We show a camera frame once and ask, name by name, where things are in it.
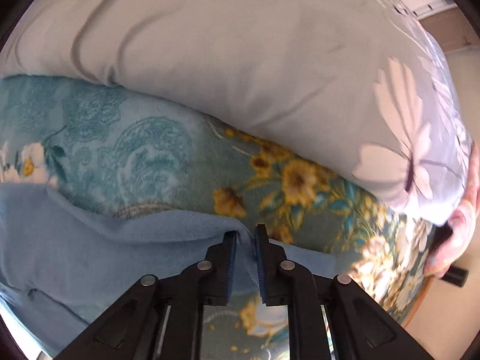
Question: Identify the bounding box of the teal floral plush blanket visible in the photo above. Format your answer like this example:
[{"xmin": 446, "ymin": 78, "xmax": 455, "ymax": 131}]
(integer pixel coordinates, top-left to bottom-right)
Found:
[{"xmin": 1, "ymin": 76, "xmax": 432, "ymax": 359}]

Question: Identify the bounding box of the person right hand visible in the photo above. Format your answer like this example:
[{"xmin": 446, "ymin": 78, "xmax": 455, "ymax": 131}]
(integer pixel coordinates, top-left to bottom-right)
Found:
[{"xmin": 423, "ymin": 143, "xmax": 479, "ymax": 278}]

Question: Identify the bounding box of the pale grey floral duvet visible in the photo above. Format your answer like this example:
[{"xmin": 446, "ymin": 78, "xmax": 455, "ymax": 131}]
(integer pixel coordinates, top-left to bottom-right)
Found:
[{"xmin": 1, "ymin": 0, "xmax": 471, "ymax": 225}]

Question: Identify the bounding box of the light blue fleece garment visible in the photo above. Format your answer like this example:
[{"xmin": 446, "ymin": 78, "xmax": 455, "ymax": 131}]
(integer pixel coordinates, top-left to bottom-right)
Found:
[{"xmin": 0, "ymin": 182, "xmax": 339, "ymax": 357}]

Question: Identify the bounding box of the black handle of gripper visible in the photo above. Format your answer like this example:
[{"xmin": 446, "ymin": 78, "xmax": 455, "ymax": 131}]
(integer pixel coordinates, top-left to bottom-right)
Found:
[{"xmin": 430, "ymin": 223, "xmax": 470, "ymax": 288}]

